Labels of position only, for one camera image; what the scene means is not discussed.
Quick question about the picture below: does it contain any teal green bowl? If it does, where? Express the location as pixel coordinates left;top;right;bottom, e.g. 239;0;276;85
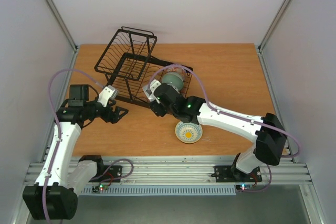
162;72;184;91

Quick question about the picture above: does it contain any blue orange patterned bowl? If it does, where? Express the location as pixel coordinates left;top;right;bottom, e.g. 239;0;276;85
165;66;186;76

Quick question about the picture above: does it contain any black wire dish rack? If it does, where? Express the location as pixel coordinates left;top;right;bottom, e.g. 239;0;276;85
94;26;194;109

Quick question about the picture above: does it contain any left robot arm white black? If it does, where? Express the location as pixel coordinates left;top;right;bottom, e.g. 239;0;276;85
23;84;128;221

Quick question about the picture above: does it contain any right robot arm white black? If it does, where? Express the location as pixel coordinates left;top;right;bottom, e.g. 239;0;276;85
143;81;287;180

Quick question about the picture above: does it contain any yellow blue patterned bowl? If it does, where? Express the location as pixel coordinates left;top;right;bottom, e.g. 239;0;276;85
175;122;203;144

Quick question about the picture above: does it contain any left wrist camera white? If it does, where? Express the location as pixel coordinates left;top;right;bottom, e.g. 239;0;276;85
97;85;119;107

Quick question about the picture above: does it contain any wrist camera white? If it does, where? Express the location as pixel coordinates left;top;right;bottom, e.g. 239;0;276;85
97;85;119;107
142;79;161;103

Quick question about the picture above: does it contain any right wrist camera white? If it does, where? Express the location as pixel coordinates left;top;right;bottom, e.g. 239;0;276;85
142;79;161;103

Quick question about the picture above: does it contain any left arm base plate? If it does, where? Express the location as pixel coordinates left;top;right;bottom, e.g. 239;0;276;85
89;165;122;183

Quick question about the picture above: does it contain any grey slotted cable duct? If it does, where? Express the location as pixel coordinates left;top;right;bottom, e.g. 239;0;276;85
80;185;236;197

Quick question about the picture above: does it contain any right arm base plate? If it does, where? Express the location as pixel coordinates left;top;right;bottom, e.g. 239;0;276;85
211;165;262;183

